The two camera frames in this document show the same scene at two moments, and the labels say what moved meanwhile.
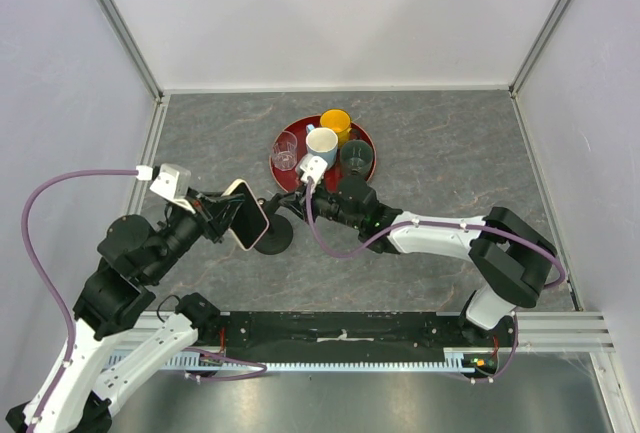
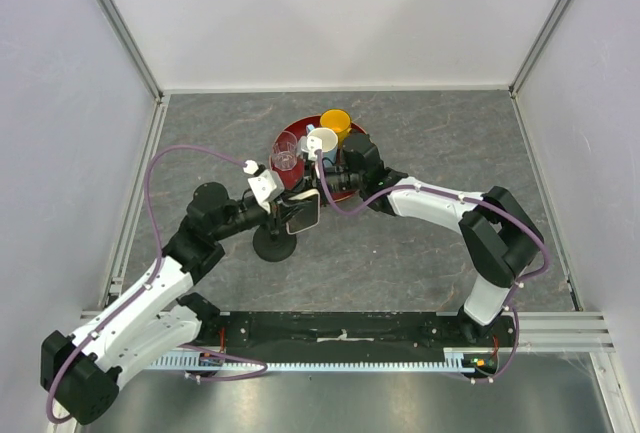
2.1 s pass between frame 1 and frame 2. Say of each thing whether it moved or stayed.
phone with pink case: moved
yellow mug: stayed
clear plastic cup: stayed
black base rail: stayed
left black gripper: moved
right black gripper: moved
